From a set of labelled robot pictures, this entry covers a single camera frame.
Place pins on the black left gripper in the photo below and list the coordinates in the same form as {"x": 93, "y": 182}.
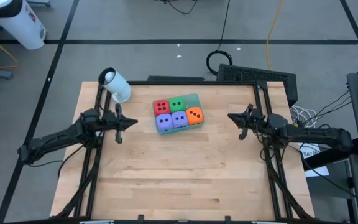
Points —
{"x": 112, "y": 121}

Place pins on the white paper sheet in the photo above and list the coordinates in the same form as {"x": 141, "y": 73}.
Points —
{"x": 312, "y": 155}

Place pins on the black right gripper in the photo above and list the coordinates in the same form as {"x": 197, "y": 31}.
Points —
{"x": 258, "y": 123}

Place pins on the white cylindrical device on stand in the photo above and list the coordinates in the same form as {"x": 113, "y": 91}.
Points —
{"x": 117, "y": 84}

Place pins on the black flat rectangular box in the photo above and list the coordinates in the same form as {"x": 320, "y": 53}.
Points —
{"x": 176, "y": 78}

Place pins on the black metal table frame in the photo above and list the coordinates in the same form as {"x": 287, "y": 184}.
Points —
{"x": 197, "y": 83}

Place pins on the large orange foam die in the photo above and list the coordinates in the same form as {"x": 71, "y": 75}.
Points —
{"x": 194, "y": 116}

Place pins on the black frame clamp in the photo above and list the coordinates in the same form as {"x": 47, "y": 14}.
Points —
{"x": 227, "y": 219}
{"x": 140, "y": 218}

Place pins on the large red foam die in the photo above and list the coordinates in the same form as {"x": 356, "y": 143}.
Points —
{"x": 162, "y": 108}

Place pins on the large purple foam die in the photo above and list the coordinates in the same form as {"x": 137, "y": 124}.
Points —
{"x": 180, "y": 119}
{"x": 164, "y": 122}

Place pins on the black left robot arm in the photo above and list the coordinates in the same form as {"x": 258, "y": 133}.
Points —
{"x": 57, "y": 140}

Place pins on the white trash bin black liner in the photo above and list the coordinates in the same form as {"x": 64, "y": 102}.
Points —
{"x": 20, "y": 25}

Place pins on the teal translucent plastic bin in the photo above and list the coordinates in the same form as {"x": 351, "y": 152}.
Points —
{"x": 193, "y": 101}

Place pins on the large green foam die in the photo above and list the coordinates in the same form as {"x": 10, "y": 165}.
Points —
{"x": 177, "y": 104}

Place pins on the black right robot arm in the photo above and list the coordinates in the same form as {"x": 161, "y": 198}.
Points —
{"x": 315, "y": 133}

